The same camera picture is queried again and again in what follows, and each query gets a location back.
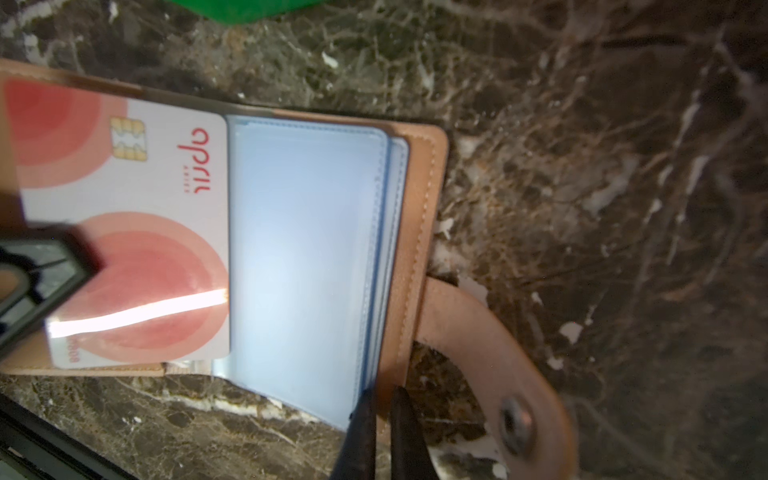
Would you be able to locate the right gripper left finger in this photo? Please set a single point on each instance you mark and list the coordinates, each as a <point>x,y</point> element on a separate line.
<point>356,459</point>

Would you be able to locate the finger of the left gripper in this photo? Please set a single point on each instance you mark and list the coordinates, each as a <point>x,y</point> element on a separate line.
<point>40,270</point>

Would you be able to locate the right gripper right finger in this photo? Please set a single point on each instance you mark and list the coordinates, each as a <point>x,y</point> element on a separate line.
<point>410,457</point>

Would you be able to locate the pink leather card holder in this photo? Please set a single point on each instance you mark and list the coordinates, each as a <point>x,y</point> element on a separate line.
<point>330,220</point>

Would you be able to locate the green plastic tray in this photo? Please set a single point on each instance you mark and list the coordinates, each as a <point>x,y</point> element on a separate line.
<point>234,12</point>

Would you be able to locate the black front mounting rail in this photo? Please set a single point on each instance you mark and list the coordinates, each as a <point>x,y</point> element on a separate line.
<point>31,448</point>

